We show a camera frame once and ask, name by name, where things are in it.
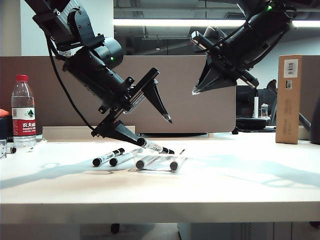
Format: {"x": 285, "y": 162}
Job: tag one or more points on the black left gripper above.
{"x": 100, "y": 77}

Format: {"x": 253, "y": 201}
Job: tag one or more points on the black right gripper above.
{"x": 250, "y": 42}

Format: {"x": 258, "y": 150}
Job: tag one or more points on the white marker with black cap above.
{"x": 174, "y": 165}
{"x": 140, "y": 164}
{"x": 96, "y": 162}
{"x": 152, "y": 146}
{"x": 113, "y": 162}

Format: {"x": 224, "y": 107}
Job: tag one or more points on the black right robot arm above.
{"x": 275, "y": 10}

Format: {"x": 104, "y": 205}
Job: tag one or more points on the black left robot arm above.
{"x": 82, "y": 25}

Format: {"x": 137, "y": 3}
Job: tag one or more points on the clear plastic packaging tray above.
{"x": 186, "y": 163}

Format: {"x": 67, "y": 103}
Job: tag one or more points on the tall brown cardboard box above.
{"x": 287, "y": 112}

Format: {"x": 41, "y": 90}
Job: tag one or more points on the black computer monitor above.
{"x": 246, "y": 105}
{"x": 262, "y": 96}

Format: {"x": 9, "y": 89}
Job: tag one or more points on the black flat pad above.
{"x": 180, "y": 135}

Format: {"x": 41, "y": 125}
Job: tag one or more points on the brown desk partition panel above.
{"x": 308, "y": 87}
{"x": 187, "y": 112}

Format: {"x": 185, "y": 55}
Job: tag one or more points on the white cylinder bottle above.
{"x": 256, "y": 107}

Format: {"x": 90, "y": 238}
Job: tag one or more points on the black office chair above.
{"x": 271, "y": 86}

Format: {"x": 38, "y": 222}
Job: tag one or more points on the black partition clamp knob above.
{"x": 235, "y": 131}

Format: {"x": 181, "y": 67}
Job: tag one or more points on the black round cushion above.
{"x": 250, "y": 123}

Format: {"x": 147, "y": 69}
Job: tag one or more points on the small glass jar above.
{"x": 264, "y": 112}

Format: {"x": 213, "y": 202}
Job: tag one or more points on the black round container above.
{"x": 315, "y": 125}

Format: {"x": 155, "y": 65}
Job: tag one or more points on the black caster wheel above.
{"x": 115, "y": 228}

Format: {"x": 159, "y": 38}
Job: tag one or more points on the water bottle with red label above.
{"x": 23, "y": 125}

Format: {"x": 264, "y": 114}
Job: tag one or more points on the dark blue object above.
{"x": 5, "y": 127}

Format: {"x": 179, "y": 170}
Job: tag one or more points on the orange object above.
{"x": 3, "y": 112}

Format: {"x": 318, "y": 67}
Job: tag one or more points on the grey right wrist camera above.
{"x": 212, "y": 33}

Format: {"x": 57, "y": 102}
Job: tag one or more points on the metal wall switch plate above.
{"x": 64, "y": 53}

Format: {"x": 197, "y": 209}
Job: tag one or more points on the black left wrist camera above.
{"x": 50, "y": 27}

